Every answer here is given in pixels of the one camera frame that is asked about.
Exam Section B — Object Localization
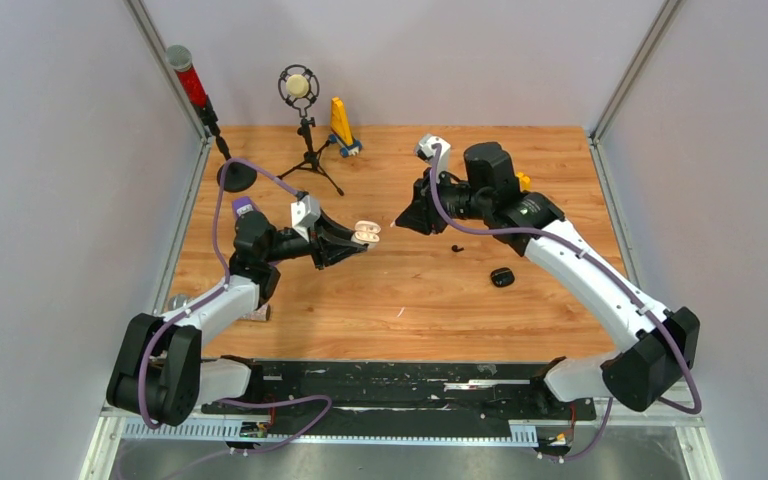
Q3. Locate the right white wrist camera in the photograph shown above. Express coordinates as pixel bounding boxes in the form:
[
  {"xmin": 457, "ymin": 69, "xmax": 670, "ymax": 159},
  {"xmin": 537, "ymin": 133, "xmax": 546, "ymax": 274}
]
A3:
[{"xmin": 414, "ymin": 133, "xmax": 451, "ymax": 173}]

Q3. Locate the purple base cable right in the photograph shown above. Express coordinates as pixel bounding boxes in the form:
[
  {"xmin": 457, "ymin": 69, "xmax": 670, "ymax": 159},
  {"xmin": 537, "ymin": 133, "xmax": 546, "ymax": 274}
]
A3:
[{"xmin": 534, "ymin": 397, "xmax": 616, "ymax": 463}]

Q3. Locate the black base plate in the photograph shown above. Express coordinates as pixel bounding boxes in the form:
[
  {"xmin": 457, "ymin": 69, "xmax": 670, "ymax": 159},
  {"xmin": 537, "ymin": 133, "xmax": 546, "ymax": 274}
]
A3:
[{"xmin": 239, "ymin": 360, "xmax": 596, "ymax": 438}]

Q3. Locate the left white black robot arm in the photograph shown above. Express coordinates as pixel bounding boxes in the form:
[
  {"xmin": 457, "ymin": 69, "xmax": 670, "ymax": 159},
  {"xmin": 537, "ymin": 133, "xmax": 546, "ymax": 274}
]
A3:
[{"xmin": 106, "ymin": 211, "xmax": 381, "ymax": 428}]

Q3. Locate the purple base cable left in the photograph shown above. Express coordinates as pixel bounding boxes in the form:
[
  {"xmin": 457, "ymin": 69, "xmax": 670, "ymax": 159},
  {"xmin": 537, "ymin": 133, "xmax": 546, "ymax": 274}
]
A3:
[{"xmin": 218, "ymin": 394, "xmax": 334, "ymax": 458}]

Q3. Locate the glittery silver tube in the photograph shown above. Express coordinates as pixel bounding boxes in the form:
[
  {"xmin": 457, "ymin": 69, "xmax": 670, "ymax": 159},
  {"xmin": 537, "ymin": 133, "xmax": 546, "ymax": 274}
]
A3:
[{"xmin": 239, "ymin": 304, "xmax": 272, "ymax": 322}]

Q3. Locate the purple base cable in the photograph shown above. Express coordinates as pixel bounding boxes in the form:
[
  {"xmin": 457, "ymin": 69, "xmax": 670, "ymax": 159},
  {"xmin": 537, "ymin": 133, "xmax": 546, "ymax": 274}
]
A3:
[
  {"xmin": 534, "ymin": 397, "xmax": 616, "ymax": 463},
  {"xmin": 218, "ymin": 394, "xmax": 334, "ymax": 458}
]

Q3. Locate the red microphone on stand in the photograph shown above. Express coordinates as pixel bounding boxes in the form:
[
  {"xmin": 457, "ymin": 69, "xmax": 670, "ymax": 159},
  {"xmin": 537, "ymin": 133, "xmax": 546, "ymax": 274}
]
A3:
[{"xmin": 165, "ymin": 45, "xmax": 257, "ymax": 193}]

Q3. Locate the purple box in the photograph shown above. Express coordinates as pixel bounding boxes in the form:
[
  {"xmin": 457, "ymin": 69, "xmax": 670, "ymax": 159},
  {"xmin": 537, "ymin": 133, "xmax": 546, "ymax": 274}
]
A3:
[{"xmin": 231, "ymin": 196, "xmax": 257, "ymax": 219}]

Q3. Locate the cream microphone on tripod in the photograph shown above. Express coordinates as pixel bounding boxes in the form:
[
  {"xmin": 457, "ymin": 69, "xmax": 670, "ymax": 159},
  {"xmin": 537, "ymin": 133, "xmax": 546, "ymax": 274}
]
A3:
[{"xmin": 278, "ymin": 64, "xmax": 345, "ymax": 196}]

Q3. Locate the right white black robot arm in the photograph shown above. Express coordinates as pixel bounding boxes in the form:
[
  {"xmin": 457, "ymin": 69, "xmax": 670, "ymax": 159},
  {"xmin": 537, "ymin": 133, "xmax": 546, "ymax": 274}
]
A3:
[{"xmin": 395, "ymin": 134, "xmax": 701, "ymax": 418}]

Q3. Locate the yellow blue toy block tower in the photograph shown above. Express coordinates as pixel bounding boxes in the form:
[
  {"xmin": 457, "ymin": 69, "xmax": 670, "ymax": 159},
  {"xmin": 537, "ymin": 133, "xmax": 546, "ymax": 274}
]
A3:
[{"xmin": 329, "ymin": 97, "xmax": 363, "ymax": 157}]

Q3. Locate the yellow green toy block stack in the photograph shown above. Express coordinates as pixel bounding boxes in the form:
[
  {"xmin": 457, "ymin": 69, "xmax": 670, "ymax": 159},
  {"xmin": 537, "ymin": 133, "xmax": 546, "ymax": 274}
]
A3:
[{"xmin": 516, "ymin": 172, "xmax": 532, "ymax": 192}]

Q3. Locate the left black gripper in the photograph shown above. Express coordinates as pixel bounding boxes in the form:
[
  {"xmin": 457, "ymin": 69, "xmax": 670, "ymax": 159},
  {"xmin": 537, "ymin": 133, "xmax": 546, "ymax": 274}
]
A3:
[{"xmin": 262, "ymin": 207, "xmax": 366, "ymax": 271}]

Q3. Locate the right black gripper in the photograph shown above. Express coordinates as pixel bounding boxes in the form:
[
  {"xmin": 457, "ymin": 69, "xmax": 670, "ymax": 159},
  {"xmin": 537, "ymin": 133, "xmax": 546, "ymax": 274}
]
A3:
[{"xmin": 396, "ymin": 168, "xmax": 490, "ymax": 236}]

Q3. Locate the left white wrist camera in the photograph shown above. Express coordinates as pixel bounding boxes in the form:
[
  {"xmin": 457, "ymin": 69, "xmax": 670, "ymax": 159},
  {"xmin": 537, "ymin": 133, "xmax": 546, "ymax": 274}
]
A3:
[{"xmin": 290, "ymin": 191, "xmax": 321, "ymax": 242}]

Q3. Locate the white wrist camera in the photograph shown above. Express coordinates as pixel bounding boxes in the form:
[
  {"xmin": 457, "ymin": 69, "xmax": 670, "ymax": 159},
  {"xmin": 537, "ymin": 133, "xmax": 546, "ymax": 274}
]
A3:
[
  {"xmin": 290, "ymin": 191, "xmax": 321, "ymax": 242},
  {"xmin": 414, "ymin": 133, "xmax": 451, "ymax": 173}
]

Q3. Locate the white earbud charging case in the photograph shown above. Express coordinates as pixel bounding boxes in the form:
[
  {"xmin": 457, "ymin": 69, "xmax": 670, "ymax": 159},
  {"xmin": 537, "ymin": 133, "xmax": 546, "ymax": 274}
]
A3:
[{"xmin": 352, "ymin": 220, "xmax": 381, "ymax": 248}]

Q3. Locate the black earbud case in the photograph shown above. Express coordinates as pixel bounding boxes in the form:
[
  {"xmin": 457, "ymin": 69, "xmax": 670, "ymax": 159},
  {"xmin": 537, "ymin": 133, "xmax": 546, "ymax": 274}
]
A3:
[{"xmin": 490, "ymin": 267, "xmax": 516, "ymax": 288}]

